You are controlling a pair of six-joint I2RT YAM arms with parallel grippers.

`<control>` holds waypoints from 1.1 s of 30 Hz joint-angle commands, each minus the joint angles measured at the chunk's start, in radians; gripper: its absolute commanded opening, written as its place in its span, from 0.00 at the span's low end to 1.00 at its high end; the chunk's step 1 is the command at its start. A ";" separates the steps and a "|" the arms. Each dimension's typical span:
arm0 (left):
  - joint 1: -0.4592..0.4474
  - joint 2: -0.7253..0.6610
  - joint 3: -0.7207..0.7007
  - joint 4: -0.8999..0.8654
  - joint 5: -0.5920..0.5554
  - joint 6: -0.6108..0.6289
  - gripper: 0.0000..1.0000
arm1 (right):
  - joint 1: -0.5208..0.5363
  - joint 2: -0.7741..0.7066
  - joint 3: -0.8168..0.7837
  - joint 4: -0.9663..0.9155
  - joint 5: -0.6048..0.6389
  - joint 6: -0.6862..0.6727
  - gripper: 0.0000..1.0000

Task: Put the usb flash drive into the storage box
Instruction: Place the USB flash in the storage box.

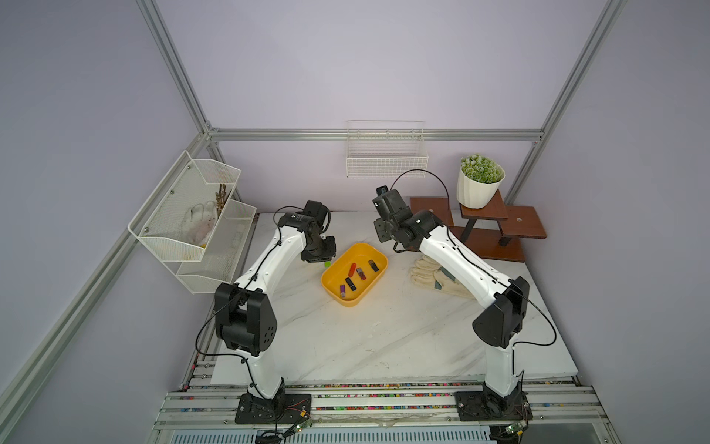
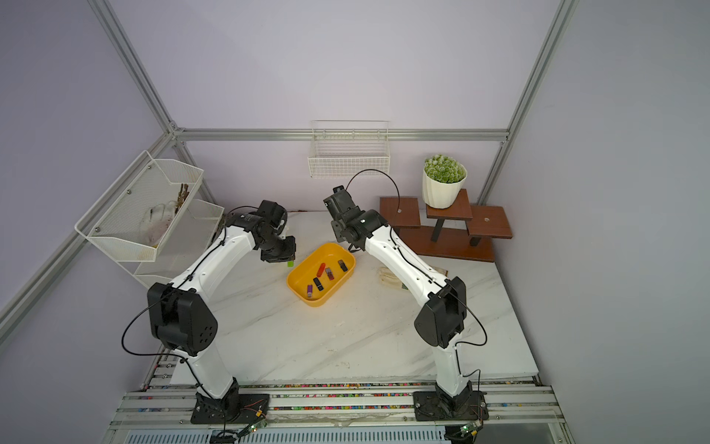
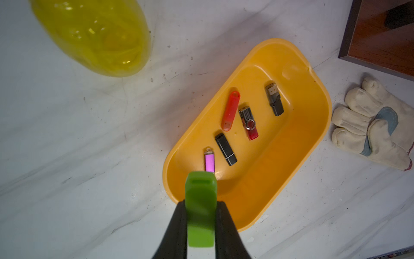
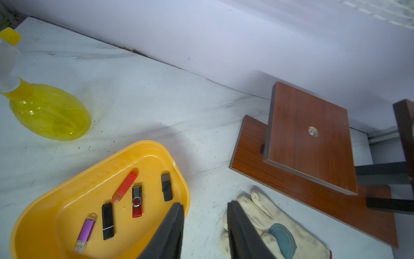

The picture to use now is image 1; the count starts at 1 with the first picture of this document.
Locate black usb flash drive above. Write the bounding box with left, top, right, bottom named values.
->
left=345, top=277, right=357, bottom=292

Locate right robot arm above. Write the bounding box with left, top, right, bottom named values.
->
left=373, top=186, right=530, bottom=398

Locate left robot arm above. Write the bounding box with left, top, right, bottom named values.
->
left=214, top=200, right=337, bottom=401

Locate yellow storage box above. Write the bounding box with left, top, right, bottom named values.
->
left=321, top=242, right=388, bottom=307

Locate cream work glove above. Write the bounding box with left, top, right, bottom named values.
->
left=409, top=255, right=474, bottom=300

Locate white potted green plant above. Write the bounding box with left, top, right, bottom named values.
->
left=457, top=155, right=506, bottom=209

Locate brown wooden step stand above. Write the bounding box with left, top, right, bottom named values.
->
left=410, top=191, right=547, bottom=263

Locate clear plastic glove in shelf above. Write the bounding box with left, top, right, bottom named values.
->
left=180, top=201, right=217, bottom=248

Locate white wire wall basket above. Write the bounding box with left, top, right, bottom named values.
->
left=346, top=120, right=429, bottom=179

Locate white mesh wall shelf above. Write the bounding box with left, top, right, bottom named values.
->
left=128, top=152, right=256, bottom=294

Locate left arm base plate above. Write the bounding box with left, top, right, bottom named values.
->
left=234, top=393, right=312, bottom=425

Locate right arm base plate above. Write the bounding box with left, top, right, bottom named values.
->
left=454, top=385, right=533, bottom=422

